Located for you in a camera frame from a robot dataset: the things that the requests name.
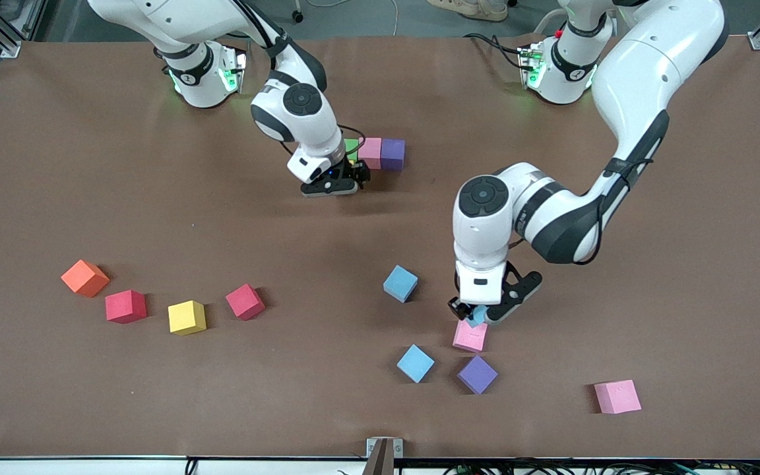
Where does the pink foam block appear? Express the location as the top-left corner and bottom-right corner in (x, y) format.
(453, 320), (489, 354)
(359, 137), (383, 170)
(594, 379), (643, 415)

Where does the purple foam block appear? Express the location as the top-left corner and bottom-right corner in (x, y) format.
(457, 355), (499, 395)
(381, 138), (406, 172)

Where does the red foam block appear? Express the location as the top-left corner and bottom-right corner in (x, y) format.
(225, 284), (266, 321)
(105, 290), (148, 325)

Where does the foot in beige sandal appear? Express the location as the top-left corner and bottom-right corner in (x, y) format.
(427, 0), (509, 22)

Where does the yellow foam block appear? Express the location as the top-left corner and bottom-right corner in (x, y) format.
(168, 300), (208, 336)

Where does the orange foam block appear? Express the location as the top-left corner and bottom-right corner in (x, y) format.
(61, 259), (110, 298)

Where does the brown table cover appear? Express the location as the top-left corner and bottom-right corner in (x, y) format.
(0, 34), (760, 460)

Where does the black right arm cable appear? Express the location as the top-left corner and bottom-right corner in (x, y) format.
(340, 125), (368, 163)

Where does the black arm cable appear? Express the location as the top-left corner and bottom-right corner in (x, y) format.
(505, 155), (658, 288)
(340, 125), (368, 163)

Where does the white floor cable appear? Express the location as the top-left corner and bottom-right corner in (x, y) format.
(306, 0), (399, 37)

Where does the grey metal camera bracket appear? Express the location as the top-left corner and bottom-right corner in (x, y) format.
(365, 437), (404, 475)

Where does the black base power cable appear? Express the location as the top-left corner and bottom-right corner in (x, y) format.
(464, 32), (527, 70)

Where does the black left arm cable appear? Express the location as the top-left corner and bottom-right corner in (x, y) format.
(505, 155), (658, 288)

